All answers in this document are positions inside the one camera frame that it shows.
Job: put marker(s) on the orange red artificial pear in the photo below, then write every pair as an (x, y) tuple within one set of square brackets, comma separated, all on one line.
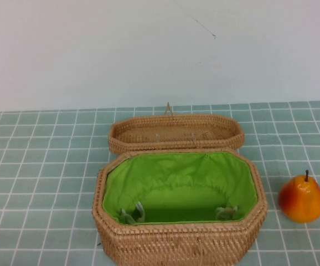
[(301, 202)]

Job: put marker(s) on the woven rattan basket lid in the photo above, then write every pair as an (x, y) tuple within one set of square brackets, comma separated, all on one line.
[(149, 136)]

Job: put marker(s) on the green fabric basket lining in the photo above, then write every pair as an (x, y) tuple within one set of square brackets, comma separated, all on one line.
[(176, 171)]

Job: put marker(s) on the woven rattan basket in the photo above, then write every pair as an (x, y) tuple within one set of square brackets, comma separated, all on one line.
[(176, 243)]

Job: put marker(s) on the pale ribbon tie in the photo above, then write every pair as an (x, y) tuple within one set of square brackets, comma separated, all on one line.
[(226, 212), (139, 212)]

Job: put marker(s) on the teal grid tablecloth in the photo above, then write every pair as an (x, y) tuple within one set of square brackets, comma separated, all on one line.
[(38, 180)]

